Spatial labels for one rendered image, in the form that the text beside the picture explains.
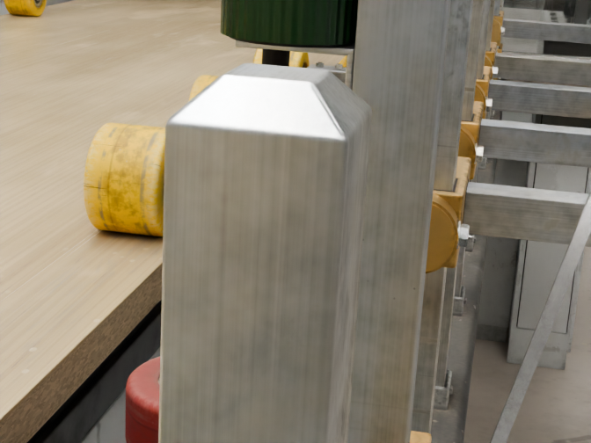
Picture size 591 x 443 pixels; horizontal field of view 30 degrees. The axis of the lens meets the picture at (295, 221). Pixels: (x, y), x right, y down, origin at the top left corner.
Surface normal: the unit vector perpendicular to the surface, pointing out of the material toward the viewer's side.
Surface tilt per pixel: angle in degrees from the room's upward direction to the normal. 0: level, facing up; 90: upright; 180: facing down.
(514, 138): 90
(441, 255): 90
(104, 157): 59
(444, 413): 0
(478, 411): 0
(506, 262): 90
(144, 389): 0
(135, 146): 42
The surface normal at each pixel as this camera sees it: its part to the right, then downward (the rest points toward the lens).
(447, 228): -0.20, 0.26
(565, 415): 0.05, -0.96
